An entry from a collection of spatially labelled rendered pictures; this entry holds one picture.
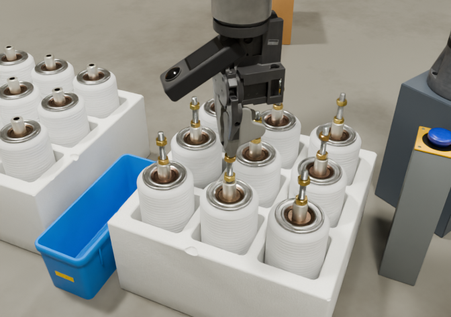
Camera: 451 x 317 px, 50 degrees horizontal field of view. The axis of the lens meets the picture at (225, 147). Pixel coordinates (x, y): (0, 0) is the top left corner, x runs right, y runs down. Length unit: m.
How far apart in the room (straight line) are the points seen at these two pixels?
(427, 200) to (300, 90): 0.78
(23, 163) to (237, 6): 0.56
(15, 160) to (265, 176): 0.47
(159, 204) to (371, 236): 0.50
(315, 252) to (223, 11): 0.38
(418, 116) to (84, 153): 0.68
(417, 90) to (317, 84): 0.64
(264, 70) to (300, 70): 1.06
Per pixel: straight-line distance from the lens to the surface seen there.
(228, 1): 0.59
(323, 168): 0.83
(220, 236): 0.79
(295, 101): 1.52
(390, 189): 1.18
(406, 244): 0.97
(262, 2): 0.60
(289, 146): 0.95
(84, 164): 1.06
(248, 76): 0.63
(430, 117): 1.04
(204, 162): 0.89
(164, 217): 0.83
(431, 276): 1.08
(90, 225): 1.08
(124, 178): 1.14
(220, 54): 0.62
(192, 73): 0.62
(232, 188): 0.77
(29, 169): 1.00
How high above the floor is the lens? 0.78
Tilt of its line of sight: 37 degrees down
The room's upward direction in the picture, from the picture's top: straight up
